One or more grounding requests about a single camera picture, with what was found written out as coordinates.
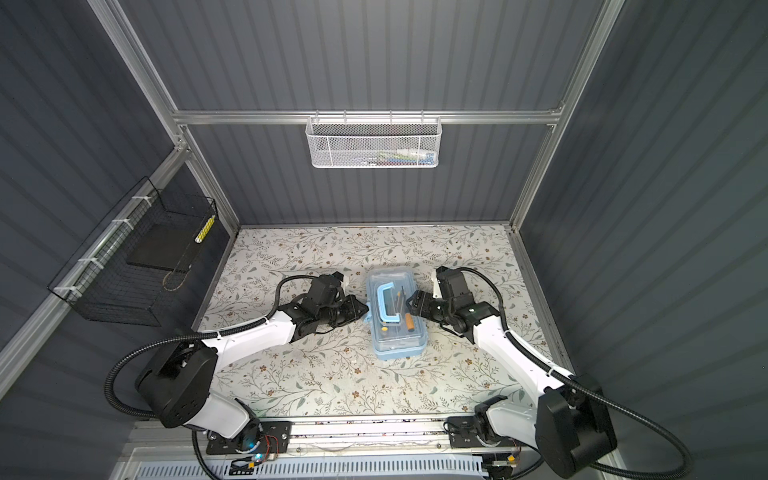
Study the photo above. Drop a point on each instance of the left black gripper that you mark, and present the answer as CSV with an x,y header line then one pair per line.
x,y
353,304

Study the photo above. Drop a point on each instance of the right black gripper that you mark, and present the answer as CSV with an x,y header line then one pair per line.
x,y
422,299

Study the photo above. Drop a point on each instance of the light blue plastic tool box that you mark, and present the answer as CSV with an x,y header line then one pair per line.
x,y
390,338

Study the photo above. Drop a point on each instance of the orange handled black screwdriver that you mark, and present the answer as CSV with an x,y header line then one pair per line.
x,y
408,318

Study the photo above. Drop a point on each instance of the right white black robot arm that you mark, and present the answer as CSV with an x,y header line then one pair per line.
x,y
570,430

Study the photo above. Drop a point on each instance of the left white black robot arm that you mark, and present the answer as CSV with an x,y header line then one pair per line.
x,y
178,383

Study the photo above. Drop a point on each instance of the pens in white basket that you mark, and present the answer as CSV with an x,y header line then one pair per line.
x,y
401,157

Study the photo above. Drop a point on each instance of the white ventilation grille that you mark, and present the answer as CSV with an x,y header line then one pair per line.
x,y
408,467

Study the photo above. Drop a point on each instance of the yellow green marker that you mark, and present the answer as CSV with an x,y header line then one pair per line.
x,y
205,229

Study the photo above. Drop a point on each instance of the black flat pad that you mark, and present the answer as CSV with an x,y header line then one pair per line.
x,y
165,248

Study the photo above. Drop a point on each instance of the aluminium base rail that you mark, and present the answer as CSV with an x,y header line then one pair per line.
x,y
368,435

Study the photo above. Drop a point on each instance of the white wire mesh basket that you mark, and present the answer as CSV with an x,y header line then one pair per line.
x,y
338,145

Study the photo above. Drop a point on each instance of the black wire mesh basket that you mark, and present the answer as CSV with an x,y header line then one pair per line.
x,y
141,269

